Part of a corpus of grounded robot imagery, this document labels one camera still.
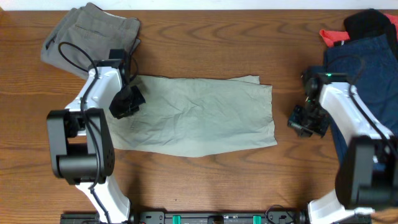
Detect red garment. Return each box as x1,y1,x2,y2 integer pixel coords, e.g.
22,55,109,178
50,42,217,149
319,14,397,47

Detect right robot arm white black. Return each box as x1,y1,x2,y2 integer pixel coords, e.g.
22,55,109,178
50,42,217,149
287,67,397,223

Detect black coiled cable at rail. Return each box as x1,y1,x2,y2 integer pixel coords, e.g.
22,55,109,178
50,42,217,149
264,204,296,224

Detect light khaki shorts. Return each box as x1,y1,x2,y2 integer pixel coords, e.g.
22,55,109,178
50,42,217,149
106,75,277,157

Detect navy blue garment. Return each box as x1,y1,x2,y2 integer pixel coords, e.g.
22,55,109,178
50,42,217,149
310,34,398,166

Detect black garment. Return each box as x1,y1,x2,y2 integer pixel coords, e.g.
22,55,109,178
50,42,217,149
333,9,397,63

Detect folded dark grey shorts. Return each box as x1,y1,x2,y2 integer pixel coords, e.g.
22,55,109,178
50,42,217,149
40,2,141,80

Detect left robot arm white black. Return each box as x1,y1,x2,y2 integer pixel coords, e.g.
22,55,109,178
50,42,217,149
47,49,145,223

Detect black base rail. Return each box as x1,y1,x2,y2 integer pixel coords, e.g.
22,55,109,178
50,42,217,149
59,210,310,224

